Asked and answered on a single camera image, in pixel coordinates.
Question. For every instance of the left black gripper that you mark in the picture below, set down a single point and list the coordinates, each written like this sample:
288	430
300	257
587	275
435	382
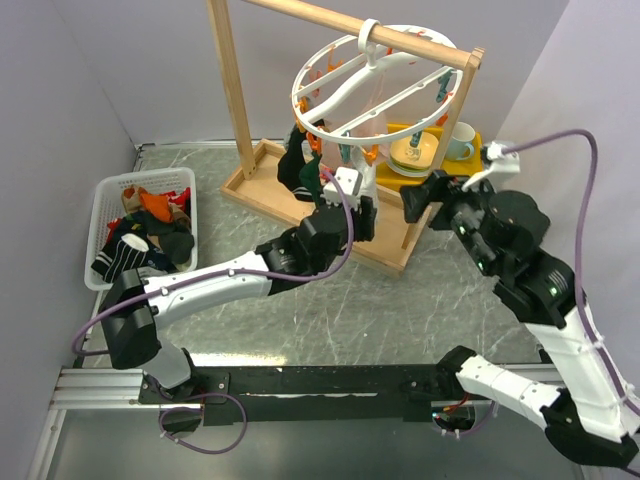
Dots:
363	219

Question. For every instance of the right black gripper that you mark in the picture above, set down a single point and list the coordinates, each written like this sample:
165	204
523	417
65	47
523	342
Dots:
437	186

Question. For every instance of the white small sock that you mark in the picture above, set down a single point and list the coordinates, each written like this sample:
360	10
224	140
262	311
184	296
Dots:
368	186

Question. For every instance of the black white striped sock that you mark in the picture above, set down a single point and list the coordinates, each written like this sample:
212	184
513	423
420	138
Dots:
291	164

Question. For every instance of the black brown sock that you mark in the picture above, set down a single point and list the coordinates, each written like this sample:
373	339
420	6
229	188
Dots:
174	239

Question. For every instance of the orange sock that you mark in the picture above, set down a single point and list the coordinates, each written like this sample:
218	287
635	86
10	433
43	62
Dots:
158	205

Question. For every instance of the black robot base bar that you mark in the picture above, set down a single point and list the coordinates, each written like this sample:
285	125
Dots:
312	393

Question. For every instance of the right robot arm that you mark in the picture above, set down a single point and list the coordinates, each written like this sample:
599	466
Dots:
589	419

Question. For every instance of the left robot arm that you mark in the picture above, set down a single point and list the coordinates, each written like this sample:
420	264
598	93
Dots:
136	309

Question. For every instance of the white round clip hanger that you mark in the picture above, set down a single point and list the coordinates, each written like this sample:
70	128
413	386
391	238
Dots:
348	85

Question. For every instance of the yellow bowl on plates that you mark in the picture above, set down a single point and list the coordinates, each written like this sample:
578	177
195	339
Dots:
415	153

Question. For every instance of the pale green mug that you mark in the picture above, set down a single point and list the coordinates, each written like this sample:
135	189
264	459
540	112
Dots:
460	142

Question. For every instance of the dark green dotted sock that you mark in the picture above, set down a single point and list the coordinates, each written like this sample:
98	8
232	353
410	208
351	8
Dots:
309	176

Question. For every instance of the red sock in basket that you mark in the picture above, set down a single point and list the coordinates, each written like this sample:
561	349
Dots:
181	206

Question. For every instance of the white plastic laundry basket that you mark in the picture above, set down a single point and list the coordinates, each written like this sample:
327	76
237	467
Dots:
107	206

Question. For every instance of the argyle tan sock in basket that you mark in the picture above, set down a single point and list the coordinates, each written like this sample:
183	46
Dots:
130	199

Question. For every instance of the navy striped sock in basket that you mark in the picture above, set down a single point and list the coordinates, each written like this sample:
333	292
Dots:
127	252

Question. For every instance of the wooden hanger rack frame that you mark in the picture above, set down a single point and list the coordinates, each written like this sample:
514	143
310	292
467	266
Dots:
253	183

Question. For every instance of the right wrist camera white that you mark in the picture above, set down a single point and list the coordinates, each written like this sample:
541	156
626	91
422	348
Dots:
500	165

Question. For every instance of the aluminium rail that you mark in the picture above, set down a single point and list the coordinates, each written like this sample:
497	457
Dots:
96	389

